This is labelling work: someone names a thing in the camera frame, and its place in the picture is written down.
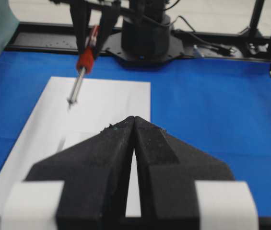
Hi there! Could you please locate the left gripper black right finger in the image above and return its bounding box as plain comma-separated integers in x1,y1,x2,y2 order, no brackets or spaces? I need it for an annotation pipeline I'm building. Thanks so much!
134,116,235,230

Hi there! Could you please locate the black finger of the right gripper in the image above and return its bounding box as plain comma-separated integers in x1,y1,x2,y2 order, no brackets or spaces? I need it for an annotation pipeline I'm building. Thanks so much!
93,4,120,58
70,0,90,55

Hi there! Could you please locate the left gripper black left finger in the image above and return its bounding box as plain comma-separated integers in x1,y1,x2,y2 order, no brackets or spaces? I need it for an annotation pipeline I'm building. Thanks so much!
26,116,135,230

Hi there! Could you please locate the red handled soldering iron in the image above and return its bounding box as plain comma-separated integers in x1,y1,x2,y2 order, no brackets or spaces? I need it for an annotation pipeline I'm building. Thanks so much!
67,25,99,110

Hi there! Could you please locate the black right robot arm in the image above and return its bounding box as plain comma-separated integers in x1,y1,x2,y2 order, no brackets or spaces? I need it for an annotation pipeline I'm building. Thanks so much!
53,0,171,58

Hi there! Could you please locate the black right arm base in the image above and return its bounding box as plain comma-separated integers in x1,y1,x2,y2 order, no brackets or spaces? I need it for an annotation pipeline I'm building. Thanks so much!
104,0,184,67

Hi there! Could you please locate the large white base board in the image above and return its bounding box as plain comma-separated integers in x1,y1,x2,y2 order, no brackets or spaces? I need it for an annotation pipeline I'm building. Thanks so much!
0,77,151,214

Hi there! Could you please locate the black aluminium frame rail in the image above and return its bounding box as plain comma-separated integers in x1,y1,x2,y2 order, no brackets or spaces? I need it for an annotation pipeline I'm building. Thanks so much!
6,22,271,69

